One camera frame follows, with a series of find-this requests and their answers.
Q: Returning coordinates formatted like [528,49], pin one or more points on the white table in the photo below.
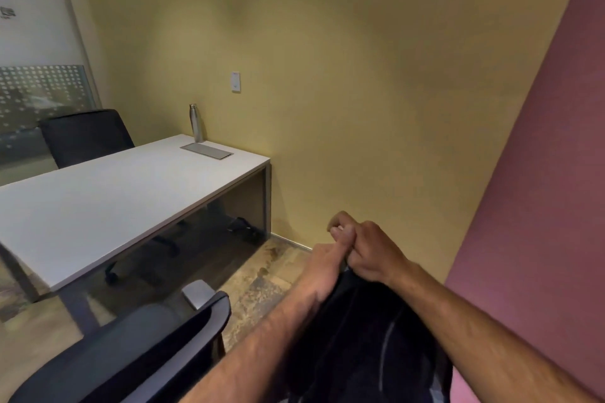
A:
[94,209]

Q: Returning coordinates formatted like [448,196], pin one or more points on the black office chair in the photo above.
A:
[85,138]

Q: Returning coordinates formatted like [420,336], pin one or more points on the person's right forearm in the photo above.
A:
[477,341]

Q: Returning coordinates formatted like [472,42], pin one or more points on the black grey-striped backpack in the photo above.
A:
[359,346]

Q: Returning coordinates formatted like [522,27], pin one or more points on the steel water bottle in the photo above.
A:
[196,126]

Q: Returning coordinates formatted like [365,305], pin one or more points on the person's right hand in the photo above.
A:
[378,254]

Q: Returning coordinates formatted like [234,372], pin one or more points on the black chair with armrests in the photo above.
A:
[118,355]

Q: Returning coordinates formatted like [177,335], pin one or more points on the person's left forearm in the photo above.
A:
[264,346]

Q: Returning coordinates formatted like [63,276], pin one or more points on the person's left hand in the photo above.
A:
[321,270]

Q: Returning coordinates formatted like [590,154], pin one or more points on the white wall switch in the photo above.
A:
[236,82]

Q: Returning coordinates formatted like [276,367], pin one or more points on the paper notice on glass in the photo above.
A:
[7,3]

